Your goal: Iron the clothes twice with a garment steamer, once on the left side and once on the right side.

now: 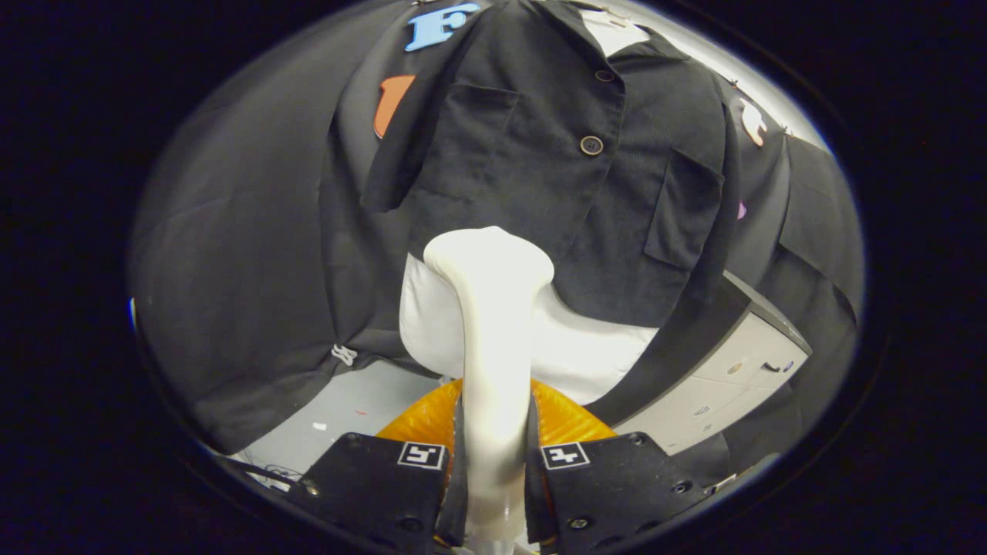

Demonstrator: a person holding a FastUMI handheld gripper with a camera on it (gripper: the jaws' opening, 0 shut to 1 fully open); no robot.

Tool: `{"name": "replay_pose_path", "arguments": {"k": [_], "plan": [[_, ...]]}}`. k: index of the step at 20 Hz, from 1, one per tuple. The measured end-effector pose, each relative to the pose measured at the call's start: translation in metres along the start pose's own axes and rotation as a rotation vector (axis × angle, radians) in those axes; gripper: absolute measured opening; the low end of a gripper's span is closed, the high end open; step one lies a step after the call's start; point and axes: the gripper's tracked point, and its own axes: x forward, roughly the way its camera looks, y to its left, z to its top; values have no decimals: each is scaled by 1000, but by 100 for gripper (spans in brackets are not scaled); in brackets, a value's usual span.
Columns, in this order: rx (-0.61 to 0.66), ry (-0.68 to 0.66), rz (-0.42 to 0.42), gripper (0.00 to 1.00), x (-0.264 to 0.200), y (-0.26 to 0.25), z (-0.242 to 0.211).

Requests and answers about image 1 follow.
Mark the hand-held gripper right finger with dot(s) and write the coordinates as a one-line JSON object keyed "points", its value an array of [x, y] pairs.
{"points": [[617, 493]]}

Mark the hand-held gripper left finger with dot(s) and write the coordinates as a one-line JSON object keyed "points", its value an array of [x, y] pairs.
{"points": [[370, 493]]}

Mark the white garment steamer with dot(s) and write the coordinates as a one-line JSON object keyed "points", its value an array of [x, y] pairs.
{"points": [[493, 347]]}

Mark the black jacket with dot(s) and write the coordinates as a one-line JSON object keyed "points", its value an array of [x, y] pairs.
{"points": [[540, 193]]}

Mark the grey cabinet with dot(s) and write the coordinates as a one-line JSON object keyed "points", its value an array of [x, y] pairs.
{"points": [[717, 393]]}

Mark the black backdrop cloth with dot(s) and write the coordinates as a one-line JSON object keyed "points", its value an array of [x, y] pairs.
{"points": [[231, 270]]}

